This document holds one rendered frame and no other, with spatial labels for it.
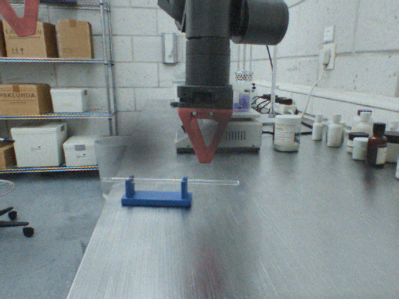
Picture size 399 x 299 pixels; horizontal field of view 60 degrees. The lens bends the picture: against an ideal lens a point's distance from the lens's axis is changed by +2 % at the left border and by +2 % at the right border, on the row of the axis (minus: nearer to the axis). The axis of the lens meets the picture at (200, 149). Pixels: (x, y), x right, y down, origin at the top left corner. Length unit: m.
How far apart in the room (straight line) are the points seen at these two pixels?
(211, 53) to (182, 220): 0.21
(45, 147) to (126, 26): 1.24
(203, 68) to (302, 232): 0.23
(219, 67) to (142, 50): 2.82
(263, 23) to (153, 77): 2.80
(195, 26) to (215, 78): 0.06
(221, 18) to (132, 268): 0.29
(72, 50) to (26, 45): 0.34
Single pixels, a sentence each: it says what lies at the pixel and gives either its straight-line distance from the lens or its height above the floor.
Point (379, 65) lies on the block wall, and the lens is 1.08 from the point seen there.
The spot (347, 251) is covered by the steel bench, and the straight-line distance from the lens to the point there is 0.41.
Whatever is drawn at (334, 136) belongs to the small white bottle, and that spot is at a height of 0.78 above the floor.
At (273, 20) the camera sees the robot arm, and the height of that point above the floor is 1.00.
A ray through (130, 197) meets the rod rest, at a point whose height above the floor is 0.76.
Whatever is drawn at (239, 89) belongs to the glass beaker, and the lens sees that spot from 0.78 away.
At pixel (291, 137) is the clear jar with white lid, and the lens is 0.80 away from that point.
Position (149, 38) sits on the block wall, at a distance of 3.23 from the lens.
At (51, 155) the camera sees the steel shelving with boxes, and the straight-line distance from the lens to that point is 3.05.
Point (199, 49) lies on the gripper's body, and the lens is 0.42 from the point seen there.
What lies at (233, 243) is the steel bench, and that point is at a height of 0.75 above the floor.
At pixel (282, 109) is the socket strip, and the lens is 1.43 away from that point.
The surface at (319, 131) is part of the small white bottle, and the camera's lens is 0.95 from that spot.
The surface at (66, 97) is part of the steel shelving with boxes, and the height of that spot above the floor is 0.69.
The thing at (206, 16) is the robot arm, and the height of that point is 1.00.
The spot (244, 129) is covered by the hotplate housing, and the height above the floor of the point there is 0.80.
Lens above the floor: 0.94
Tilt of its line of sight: 14 degrees down
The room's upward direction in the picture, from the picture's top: straight up
